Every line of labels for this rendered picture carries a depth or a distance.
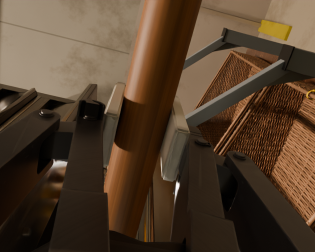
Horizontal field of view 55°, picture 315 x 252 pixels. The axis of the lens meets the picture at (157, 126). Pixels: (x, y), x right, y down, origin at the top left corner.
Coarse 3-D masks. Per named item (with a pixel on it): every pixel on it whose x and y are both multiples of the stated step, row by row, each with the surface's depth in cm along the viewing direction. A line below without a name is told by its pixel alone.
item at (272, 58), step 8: (248, 48) 180; (256, 56) 165; (264, 56) 154; (272, 56) 145; (240, 80) 181; (304, 80) 114; (312, 80) 109; (280, 136) 122; (280, 144) 121; (304, 192) 99; (312, 192) 96
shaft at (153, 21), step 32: (160, 0) 15; (192, 0) 15; (160, 32) 16; (192, 32) 17; (160, 64) 16; (128, 96) 17; (160, 96) 17; (128, 128) 18; (160, 128) 18; (128, 160) 18; (128, 192) 19; (128, 224) 20
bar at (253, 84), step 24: (216, 48) 100; (264, 48) 100; (288, 48) 54; (264, 72) 55; (288, 72) 55; (312, 72) 54; (240, 96) 56; (192, 120) 58; (144, 216) 36; (144, 240) 32
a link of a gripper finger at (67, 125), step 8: (64, 128) 14; (72, 128) 14; (48, 136) 13; (56, 136) 13; (64, 136) 13; (48, 144) 13; (56, 144) 13; (64, 144) 14; (40, 152) 13; (48, 152) 13; (56, 152) 14; (64, 152) 14
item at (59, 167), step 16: (96, 96) 168; (48, 176) 87; (32, 192) 74; (48, 192) 88; (16, 208) 65; (32, 208) 75; (48, 208) 89; (16, 224) 65; (32, 224) 76; (0, 240) 58; (16, 240) 66; (32, 240) 77
